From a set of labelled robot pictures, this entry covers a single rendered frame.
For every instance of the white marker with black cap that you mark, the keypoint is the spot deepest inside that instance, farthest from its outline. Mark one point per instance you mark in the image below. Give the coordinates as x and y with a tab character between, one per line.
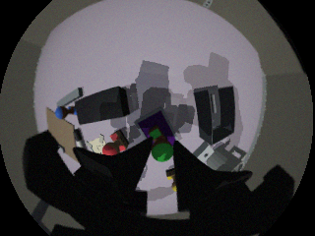
78	138

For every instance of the red-handled rubber stamp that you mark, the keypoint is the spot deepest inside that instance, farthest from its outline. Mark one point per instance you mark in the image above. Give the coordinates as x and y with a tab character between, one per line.
119	143

